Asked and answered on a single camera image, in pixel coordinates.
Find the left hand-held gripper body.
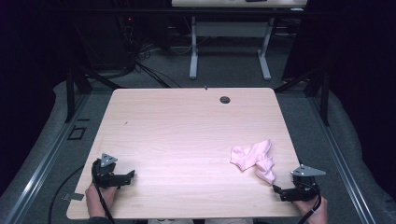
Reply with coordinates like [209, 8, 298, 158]
[91, 152, 125, 189]

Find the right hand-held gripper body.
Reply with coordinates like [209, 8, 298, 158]
[290, 164, 327, 203]

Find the pink sock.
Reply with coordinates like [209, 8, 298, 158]
[254, 157, 277, 185]
[230, 139, 273, 172]

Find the person's left hand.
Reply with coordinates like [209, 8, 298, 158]
[84, 182, 118, 218]

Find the person's right hand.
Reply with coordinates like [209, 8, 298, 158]
[292, 195, 329, 224]

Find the grey tape strip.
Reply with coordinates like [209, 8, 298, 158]
[62, 192, 86, 203]

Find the black curtain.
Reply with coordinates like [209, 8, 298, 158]
[0, 0, 67, 190]
[328, 0, 396, 202]

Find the dark equipment rack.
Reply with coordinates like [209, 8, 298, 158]
[115, 15, 140, 71]

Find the white desk with metal legs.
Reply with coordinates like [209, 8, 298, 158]
[171, 0, 308, 81]

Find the black metal crossbar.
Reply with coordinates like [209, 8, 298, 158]
[62, 7, 344, 18]

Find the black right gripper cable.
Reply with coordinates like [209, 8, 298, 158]
[297, 181, 323, 224]

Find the aluminium floor rail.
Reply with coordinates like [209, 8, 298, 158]
[0, 92, 92, 224]
[309, 96, 379, 224]

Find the black floor cable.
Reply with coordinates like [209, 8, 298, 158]
[47, 164, 86, 224]

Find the black metal frame stand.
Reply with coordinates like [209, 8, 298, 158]
[64, 59, 125, 124]
[274, 63, 332, 127]

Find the bundle of black cables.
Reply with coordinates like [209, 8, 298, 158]
[134, 43, 183, 89]

